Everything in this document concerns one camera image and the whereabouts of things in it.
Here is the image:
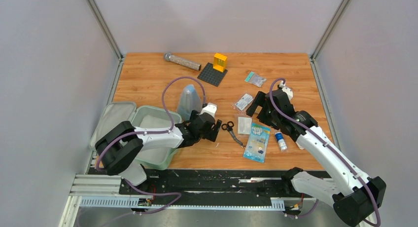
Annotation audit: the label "small blue white bottle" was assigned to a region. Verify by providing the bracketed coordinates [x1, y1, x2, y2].
[275, 132, 287, 152]

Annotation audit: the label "clear bag of pads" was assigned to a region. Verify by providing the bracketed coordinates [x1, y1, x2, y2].
[233, 93, 254, 112]

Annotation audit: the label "white blue cotton packet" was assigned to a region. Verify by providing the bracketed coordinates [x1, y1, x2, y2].
[295, 142, 305, 150]

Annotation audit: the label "teal header plastic packet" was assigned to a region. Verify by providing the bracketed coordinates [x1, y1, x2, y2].
[244, 71, 267, 87]

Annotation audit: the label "blue mask package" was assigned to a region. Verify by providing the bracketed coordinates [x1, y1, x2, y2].
[243, 123, 271, 163]

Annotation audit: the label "white gauze packet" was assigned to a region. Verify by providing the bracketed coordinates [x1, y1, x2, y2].
[237, 116, 252, 135]

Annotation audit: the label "mint green medicine kit case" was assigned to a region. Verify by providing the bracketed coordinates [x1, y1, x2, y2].
[89, 102, 183, 171]

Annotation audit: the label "glitter silver microphone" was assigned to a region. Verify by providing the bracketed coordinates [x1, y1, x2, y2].
[163, 52, 201, 71]

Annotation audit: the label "yellow toy window brick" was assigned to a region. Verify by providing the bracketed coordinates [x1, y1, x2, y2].
[213, 53, 227, 73]

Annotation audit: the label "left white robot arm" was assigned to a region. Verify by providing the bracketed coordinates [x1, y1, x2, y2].
[95, 111, 222, 194]

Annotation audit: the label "black handled scissors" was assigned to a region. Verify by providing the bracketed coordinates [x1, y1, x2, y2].
[221, 121, 245, 148]

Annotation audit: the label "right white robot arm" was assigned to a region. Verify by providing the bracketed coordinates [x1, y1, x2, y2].
[246, 88, 387, 227]

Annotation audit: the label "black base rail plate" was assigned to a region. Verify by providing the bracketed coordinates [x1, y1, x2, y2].
[138, 169, 309, 207]

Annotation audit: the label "dark grey brick baseplate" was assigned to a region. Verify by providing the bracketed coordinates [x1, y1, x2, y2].
[197, 63, 228, 87]

